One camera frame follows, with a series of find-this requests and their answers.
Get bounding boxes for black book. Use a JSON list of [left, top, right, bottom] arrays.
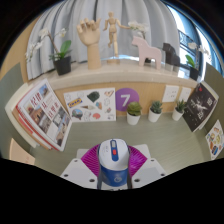
[[182, 82, 219, 133]]

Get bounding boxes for blue and white computer mouse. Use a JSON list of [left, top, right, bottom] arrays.
[[97, 138, 131, 188]]

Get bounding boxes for colourful food sticker sheet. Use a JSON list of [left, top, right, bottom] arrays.
[[205, 119, 224, 160]]

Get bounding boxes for spiky aloe in white pot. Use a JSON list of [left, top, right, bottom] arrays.
[[171, 99, 188, 122]]

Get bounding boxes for white book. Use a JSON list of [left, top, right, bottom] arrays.
[[4, 81, 41, 149]]

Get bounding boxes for dark wooden horse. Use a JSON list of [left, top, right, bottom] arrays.
[[162, 42, 181, 72]]

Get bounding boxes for beige wooden ledge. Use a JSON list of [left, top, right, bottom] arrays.
[[13, 61, 201, 118]]

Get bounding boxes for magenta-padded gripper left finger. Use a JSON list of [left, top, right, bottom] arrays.
[[60, 143, 102, 190]]

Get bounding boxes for red and white magazine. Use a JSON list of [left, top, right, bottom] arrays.
[[15, 78, 73, 152]]

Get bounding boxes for light grey curtain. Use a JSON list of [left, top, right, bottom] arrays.
[[25, 0, 183, 81]]

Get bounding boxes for beige card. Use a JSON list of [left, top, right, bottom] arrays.
[[8, 138, 36, 166]]

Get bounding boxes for green succulent in white pot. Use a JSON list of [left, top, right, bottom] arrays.
[[147, 100, 164, 123]]

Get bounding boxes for pink wooden horse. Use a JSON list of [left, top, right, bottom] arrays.
[[131, 35, 163, 70]]

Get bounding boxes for white sticker sheet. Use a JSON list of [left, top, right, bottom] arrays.
[[63, 87, 117, 123]]

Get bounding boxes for wooden hand model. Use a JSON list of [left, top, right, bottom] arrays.
[[76, 17, 102, 70]]

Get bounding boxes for wooden mannequin figure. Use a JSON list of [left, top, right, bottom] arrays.
[[102, 11, 132, 64]]

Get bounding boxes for round-leaf succulent in white pot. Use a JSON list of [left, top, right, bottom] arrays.
[[126, 101, 143, 126]]

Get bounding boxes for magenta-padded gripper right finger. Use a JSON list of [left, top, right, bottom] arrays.
[[125, 144, 167, 188]]

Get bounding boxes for purple round number sign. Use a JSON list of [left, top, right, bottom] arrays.
[[115, 87, 140, 112]]

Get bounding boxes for white wall socket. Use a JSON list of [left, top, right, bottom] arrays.
[[162, 84, 180, 103], [178, 86, 193, 103]]

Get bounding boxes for dark-framed window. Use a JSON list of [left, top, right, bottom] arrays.
[[166, 3, 223, 74]]

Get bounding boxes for white orchid in black pot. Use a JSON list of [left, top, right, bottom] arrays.
[[184, 41, 209, 82], [24, 27, 73, 76], [127, 20, 153, 65]]

